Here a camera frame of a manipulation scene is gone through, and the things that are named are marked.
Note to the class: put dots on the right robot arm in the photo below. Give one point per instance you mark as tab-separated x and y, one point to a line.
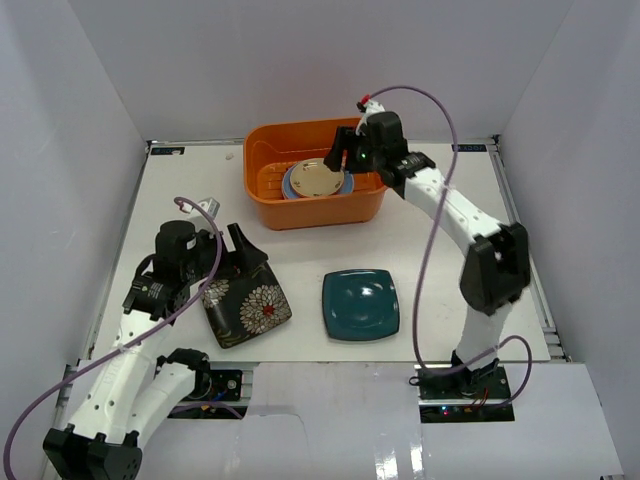
496	267

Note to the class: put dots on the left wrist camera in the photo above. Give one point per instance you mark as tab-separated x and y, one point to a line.
210	205

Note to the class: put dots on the teal square plate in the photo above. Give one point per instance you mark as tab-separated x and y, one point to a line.
360	305

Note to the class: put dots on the orange plastic bin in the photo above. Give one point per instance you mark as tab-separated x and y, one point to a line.
268	153

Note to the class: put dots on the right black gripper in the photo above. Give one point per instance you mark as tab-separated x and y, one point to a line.
340	143

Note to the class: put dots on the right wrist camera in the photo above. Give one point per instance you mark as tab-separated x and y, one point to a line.
368	106

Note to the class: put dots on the light blue round plate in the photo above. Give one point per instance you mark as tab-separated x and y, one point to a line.
289	193

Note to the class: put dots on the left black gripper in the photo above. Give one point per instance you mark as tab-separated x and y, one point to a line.
232	257

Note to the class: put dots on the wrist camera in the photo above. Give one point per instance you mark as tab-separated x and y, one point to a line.
210	205
368	106

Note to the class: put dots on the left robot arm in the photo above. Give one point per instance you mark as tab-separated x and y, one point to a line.
137	387

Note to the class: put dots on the black floral square plate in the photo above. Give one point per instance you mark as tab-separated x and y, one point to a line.
244	307

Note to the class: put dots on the cream patterned small plate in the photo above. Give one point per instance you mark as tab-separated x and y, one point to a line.
312	178

